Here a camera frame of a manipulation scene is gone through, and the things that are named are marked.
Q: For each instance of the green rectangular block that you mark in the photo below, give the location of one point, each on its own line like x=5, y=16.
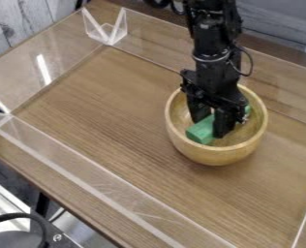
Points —
x=201, y=132

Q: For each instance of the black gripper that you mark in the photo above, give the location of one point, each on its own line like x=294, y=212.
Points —
x=212, y=87

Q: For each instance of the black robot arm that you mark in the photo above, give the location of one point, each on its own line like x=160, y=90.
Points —
x=214, y=25

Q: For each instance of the light wooden bowl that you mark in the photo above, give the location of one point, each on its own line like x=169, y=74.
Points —
x=224, y=151

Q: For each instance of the clear acrylic tray wall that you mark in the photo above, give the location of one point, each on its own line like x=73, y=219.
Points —
x=84, y=93

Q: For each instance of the black table leg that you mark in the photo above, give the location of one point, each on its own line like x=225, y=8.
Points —
x=42, y=205

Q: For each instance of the black metal bracket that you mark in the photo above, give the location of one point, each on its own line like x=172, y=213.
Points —
x=57, y=238

